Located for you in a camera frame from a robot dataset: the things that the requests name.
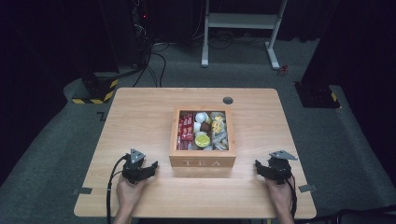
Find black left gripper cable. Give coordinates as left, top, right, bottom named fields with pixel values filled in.
left=106, top=154, right=129, bottom=224

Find person's right hand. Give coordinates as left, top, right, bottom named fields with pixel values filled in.
left=264, top=177, right=295, bottom=213

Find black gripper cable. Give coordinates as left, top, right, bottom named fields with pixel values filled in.
left=286, top=176, right=299, bottom=218
left=106, top=154, right=129, bottom=224

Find yellow wrapped packets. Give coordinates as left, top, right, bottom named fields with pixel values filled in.
left=210, top=114, right=226, bottom=133

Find wooden box with window lid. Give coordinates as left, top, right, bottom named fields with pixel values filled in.
left=168, top=105, right=237, bottom=169

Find grey tape strip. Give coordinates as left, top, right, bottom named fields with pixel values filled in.
left=297, top=183, right=318, bottom=193
left=72, top=187, right=93, bottom=196

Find black floor cable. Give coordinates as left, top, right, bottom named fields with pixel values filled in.
left=132, top=43, right=168, bottom=89

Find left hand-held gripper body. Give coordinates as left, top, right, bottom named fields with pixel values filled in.
left=121, top=148, right=148, bottom=185

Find dark equipment rack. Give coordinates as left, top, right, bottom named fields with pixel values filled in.
left=130, top=0, right=154, bottom=68

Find person's left hand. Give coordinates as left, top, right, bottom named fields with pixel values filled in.
left=116, top=175, right=148, bottom=213

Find clear wrapped packets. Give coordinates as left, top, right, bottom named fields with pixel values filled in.
left=211, top=130, right=230, bottom=151

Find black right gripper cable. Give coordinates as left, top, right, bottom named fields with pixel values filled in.
left=286, top=176, right=299, bottom=218

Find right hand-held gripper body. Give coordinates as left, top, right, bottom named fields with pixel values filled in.
left=268, top=150, right=299, bottom=186

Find pile of red sachets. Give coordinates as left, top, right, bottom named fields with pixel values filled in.
left=177, top=110, right=196, bottom=151

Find cup with yellow-green lid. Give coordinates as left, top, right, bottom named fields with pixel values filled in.
left=194, top=133, right=211, bottom=149

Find white metal stand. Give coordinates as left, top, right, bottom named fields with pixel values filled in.
left=200, top=0, right=289, bottom=71

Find black stand with striped base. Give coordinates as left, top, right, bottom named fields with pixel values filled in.
left=293, top=0, right=342, bottom=109
left=71, top=0, right=120, bottom=105

